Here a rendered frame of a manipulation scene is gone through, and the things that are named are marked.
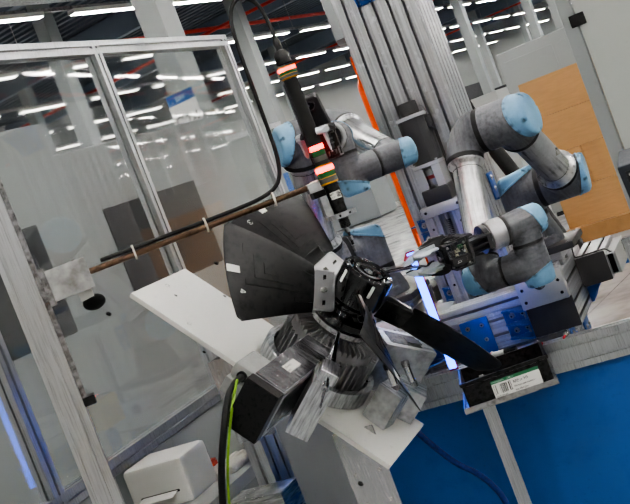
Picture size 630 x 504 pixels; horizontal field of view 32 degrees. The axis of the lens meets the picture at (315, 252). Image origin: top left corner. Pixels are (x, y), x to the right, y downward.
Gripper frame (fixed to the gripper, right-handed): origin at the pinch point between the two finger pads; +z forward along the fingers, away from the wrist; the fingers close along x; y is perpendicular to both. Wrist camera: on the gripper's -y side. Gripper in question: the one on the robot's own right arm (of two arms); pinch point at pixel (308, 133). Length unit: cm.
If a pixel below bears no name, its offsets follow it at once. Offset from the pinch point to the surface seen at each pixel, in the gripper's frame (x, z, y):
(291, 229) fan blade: 12.3, -2.2, 19.3
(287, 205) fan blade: 12.8, -8.7, 13.8
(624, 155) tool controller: -64, -26, 31
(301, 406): 14, 36, 52
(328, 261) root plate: 5.6, 2.4, 28.9
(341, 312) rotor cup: 4.8, 11.7, 39.7
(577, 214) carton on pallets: -38, -824, 131
